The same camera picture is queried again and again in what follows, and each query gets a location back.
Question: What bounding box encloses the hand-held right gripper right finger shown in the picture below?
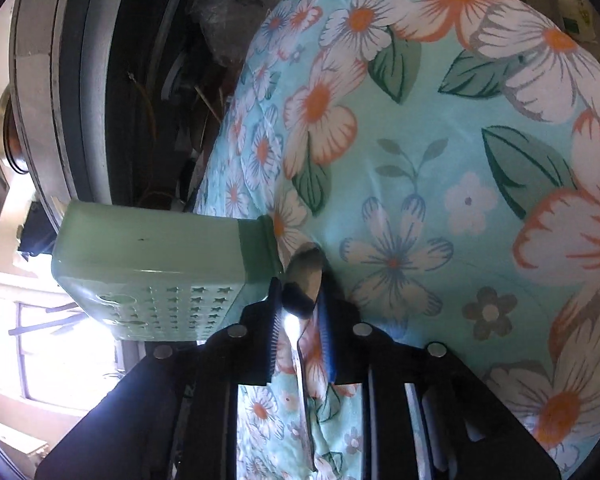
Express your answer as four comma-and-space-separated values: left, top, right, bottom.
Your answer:
315, 280, 563, 480

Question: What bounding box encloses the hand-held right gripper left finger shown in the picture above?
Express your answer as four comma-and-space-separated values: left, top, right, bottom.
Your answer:
35, 277, 286, 480

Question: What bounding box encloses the metal spoon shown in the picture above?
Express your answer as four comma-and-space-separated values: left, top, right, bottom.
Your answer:
279, 241, 327, 474

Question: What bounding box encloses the green plastic utensil basket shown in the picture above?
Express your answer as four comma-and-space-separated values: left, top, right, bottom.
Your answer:
51, 200, 285, 344

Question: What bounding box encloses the floral teal cloth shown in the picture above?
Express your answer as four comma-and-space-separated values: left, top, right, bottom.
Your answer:
192, 0, 600, 480

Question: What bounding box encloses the window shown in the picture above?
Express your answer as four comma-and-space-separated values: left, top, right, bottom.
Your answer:
0, 270, 148, 412

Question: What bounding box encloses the crumpled clear plastic bag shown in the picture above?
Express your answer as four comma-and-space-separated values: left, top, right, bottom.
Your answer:
189, 0, 272, 62

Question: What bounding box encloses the white bag with green print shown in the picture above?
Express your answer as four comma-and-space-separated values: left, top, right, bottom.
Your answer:
554, 0, 600, 44

